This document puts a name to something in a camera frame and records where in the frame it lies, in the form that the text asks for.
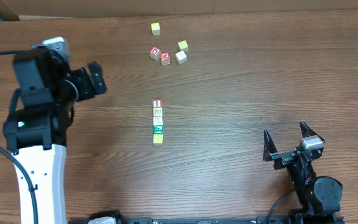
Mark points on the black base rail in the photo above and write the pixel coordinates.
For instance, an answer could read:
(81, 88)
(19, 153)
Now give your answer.
(119, 218)

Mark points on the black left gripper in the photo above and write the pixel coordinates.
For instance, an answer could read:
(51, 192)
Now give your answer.
(84, 84)

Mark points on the blue X letter block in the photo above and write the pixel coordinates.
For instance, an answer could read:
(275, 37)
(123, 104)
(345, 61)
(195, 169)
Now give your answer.
(157, 139)

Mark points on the far yellow letter block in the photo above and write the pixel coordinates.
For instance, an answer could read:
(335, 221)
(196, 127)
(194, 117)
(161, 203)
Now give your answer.
(155, 28)

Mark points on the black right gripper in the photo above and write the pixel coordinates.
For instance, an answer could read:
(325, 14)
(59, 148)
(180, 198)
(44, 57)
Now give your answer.
(288, 154)

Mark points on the red I letter block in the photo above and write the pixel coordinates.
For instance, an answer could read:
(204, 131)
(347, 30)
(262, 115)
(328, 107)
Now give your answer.
(157, 103)

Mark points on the red G letter block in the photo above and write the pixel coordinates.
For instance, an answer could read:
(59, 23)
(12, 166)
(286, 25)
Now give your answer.
(155, 53)

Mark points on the wooden block red side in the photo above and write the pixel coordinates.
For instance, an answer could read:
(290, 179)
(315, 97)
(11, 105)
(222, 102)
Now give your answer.
(157, 112)

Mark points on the green F letter block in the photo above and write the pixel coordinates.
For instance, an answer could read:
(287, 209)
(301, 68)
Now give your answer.
(158, 129)

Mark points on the wooden number 3 block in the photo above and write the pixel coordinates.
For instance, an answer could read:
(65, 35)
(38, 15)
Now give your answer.
(181, 57)

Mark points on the green B letter block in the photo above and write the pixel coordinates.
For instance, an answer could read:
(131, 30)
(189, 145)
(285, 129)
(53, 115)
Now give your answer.
(158, 121)

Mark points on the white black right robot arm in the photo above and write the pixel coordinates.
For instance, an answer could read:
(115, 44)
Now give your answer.
(319, 196)

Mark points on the yellow G letter block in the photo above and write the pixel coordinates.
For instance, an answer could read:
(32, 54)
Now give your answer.
(183, 46)

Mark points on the red M letter block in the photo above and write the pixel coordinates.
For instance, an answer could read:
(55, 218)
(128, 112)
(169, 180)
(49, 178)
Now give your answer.
(165, 58)

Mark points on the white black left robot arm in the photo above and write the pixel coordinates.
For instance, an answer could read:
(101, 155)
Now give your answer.
(36, 134)

